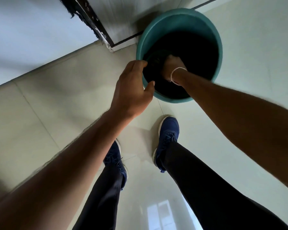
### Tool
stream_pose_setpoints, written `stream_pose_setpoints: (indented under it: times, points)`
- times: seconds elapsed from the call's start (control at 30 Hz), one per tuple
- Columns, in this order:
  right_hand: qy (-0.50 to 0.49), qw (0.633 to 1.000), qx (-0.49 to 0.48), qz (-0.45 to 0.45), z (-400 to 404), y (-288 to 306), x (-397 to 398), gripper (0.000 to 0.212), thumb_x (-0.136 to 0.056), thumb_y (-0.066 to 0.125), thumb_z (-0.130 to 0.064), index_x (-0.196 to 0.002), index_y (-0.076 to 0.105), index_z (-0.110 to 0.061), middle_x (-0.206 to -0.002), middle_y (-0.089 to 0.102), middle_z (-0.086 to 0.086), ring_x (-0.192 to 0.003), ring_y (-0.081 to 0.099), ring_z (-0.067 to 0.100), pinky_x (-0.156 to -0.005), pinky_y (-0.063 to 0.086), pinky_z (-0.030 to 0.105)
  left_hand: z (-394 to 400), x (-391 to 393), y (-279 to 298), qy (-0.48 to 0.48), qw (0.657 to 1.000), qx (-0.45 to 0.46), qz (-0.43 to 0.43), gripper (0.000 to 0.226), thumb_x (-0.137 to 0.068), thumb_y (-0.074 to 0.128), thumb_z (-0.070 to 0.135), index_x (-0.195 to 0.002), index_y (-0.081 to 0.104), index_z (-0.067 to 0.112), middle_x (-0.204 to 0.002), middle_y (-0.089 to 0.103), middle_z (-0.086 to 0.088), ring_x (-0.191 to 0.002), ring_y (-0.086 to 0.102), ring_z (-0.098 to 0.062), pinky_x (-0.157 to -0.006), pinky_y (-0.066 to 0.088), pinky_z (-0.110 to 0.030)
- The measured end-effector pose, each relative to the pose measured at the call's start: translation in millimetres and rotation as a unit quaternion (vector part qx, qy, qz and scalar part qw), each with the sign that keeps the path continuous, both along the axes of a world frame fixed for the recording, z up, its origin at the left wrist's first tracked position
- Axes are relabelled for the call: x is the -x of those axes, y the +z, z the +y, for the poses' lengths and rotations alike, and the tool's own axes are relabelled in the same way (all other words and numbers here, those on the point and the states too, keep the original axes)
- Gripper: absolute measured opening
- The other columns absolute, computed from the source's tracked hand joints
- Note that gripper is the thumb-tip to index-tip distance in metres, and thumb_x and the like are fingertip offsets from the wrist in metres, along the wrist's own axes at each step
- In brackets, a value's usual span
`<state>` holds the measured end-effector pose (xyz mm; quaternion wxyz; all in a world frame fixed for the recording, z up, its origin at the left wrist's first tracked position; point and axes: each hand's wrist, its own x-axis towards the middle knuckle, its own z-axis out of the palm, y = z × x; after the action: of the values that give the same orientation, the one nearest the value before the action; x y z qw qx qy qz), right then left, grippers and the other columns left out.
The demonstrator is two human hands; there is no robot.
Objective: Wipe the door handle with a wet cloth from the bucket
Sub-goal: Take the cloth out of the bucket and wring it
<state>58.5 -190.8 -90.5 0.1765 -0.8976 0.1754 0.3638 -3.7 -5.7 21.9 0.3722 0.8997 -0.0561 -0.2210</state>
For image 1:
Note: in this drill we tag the person's leg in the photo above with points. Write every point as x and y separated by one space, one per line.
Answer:
100 203
213 196

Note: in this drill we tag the person's right leg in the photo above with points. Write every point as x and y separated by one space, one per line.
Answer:
213 196

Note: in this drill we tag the person's blue shoe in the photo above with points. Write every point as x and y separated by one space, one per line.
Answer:
166 138
115 160

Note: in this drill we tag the person's left blue shoe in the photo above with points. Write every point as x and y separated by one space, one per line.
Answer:
115 160

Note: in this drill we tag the person's left leg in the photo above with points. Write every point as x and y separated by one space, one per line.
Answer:
100 203

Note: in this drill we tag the dark door frame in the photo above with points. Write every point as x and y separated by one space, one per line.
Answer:
86 14

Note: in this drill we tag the person's left forearm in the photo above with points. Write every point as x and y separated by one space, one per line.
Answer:
62 170

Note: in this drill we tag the person's right forearm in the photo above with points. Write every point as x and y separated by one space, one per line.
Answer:
242 117

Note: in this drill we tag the dark wet cloth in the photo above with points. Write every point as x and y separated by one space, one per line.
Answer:
194 57

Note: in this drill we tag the person's right blue shoe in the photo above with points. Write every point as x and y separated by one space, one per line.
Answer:
166 138

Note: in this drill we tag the person's left thumb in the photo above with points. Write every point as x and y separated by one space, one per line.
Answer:
149 87

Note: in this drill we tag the person's right hand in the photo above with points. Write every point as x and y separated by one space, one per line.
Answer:
172 65

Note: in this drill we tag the teal plastic bucket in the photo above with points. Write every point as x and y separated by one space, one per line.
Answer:
175 22

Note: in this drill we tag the person's left hand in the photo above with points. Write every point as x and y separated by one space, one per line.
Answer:
128 90

